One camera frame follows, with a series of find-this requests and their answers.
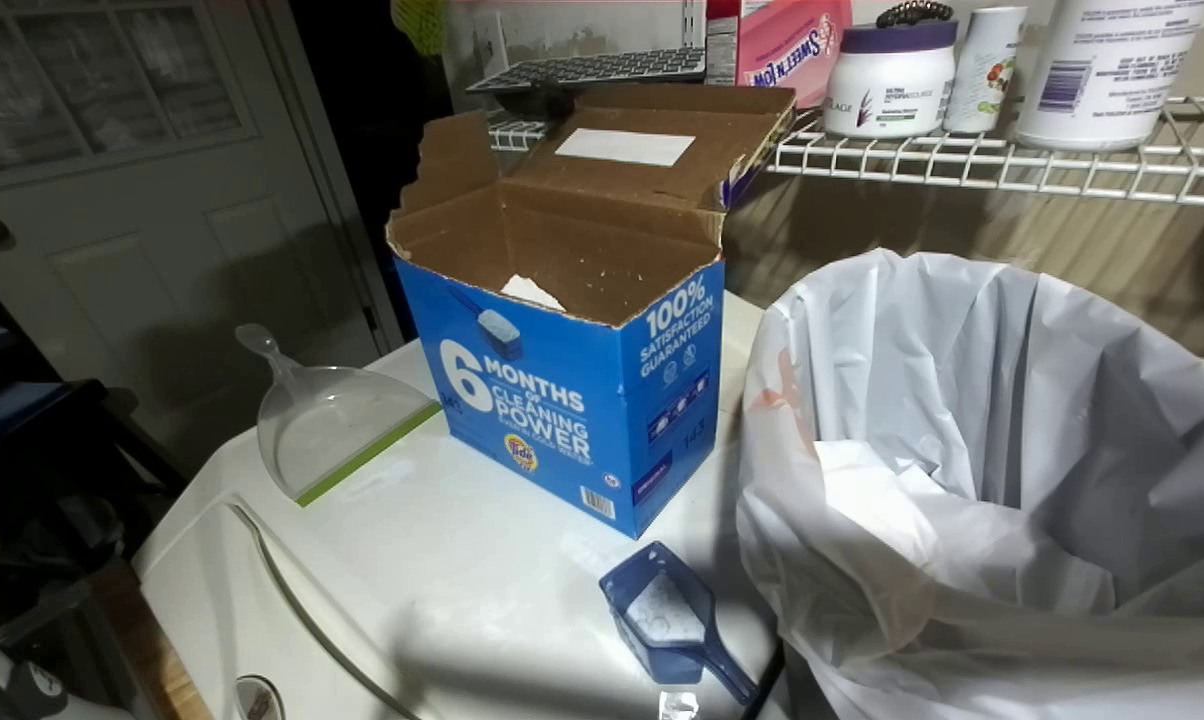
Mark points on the blue detergent cardboard box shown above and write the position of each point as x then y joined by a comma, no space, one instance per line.
573,303

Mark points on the blue plastic scoop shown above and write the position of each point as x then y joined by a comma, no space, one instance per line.
667,614

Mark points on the white washing machine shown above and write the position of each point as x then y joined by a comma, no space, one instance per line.
428,584

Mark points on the pink box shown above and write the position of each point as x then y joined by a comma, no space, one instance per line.
777,44

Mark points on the white trash bag bin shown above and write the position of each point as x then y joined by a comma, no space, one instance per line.
978,494

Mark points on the white jar dark lid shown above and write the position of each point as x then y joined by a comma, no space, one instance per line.
889,81

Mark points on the grey door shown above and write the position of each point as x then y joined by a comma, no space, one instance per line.
169,175

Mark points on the white spray can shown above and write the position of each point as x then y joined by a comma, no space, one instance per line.
986,69

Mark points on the large white tub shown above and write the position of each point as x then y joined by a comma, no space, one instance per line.
1106,74

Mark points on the upper wire rack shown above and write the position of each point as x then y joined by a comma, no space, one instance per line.
596,69

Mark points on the white wire shelf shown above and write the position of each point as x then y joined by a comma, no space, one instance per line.
1163,168

